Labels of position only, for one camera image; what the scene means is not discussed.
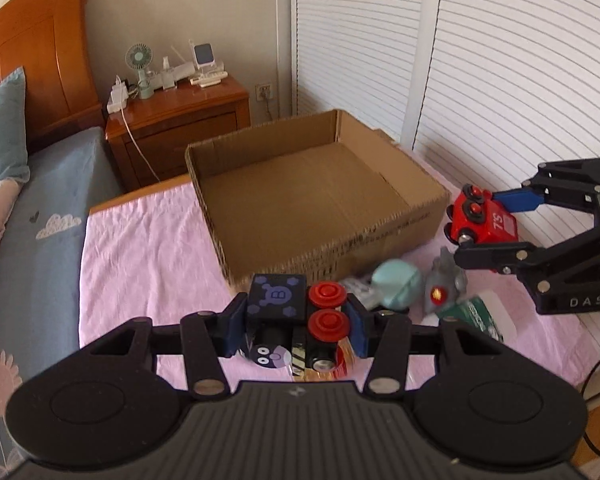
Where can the gold capsule bottle silver cap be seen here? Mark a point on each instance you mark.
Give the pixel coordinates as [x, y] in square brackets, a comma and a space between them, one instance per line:
[345, 359]

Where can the green desk fan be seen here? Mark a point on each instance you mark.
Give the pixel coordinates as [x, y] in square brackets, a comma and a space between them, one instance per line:
[139, 57]

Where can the white green medical bottle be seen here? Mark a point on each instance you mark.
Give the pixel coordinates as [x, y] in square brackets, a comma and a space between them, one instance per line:
[485, 312]

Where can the wooden nightstand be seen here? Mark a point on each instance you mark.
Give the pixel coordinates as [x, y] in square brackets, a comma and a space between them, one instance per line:
[149, 137]

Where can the teal round case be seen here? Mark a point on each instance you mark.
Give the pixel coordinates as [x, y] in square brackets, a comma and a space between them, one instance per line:
[398, 284]

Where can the open cardboard box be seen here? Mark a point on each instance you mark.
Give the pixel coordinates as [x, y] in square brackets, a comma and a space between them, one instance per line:
[321, 195]

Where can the clear spray bottle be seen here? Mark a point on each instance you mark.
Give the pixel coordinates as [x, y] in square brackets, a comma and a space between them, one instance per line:
[167, 77]

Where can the blue pillow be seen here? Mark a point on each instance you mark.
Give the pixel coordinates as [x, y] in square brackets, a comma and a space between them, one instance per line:
[13, 139]

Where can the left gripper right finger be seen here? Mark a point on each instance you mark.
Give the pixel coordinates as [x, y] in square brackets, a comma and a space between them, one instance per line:
[389, 340]

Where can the red toy train car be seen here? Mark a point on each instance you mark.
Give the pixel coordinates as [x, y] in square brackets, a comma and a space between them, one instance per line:
[477, 218]

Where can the clear box with label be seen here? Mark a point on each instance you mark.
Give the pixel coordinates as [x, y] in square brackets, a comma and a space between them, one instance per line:
[366, 293]

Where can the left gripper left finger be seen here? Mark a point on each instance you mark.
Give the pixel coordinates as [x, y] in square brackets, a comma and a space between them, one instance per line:
[203, 338]

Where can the white power strip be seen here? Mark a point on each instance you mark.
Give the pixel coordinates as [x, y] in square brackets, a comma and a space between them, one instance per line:
[118, 96]

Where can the white louvered closet door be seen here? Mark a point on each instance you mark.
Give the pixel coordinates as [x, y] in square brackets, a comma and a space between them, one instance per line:
[484, 90]

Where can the wall power outlet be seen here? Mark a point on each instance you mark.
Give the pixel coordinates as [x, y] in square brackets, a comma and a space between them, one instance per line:
[264, 92]

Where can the grey toy figure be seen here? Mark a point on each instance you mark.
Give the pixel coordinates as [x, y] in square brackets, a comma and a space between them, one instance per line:
[445, 283]

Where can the small screen device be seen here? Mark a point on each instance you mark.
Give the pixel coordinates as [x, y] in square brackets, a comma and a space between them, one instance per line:
[203, 57]

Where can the black blue toy train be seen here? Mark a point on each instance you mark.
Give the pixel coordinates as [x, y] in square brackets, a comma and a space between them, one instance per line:
[294, 326]

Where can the pink cloth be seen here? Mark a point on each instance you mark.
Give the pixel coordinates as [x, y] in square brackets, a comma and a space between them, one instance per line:
[153, 256]

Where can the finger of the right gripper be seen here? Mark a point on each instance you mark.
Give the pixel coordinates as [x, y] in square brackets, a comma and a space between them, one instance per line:
[500, 257]
[570, 184]

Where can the blue bed sheet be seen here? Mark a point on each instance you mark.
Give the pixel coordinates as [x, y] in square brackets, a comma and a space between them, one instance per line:
[40, 263]

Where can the wooden headboard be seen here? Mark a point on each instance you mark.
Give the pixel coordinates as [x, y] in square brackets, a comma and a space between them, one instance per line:
[47, 39]

